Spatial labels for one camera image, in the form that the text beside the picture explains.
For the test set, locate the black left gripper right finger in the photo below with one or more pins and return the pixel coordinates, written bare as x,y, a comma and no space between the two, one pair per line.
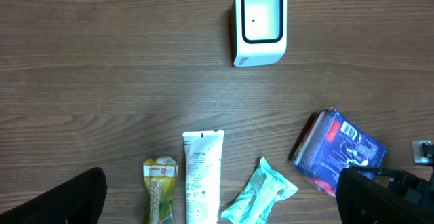
356,209

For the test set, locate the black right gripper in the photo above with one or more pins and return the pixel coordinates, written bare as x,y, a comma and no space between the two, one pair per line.
402,186

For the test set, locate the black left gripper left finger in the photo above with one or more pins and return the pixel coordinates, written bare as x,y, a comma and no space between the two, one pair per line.
79,200

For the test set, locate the purple pad package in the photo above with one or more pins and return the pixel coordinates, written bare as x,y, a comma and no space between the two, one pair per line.
328,143

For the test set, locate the yellow green Pokka drink pouch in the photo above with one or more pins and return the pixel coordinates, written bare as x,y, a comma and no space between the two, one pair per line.
160,177

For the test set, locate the teal wet wipes pack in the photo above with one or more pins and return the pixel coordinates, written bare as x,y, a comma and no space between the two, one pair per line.
255,201

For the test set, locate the white tube with gold cap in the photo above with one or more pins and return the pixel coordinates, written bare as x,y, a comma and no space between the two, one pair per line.
203,159

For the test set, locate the white barcode scanner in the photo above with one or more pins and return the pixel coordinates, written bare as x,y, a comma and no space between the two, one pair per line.
259,30

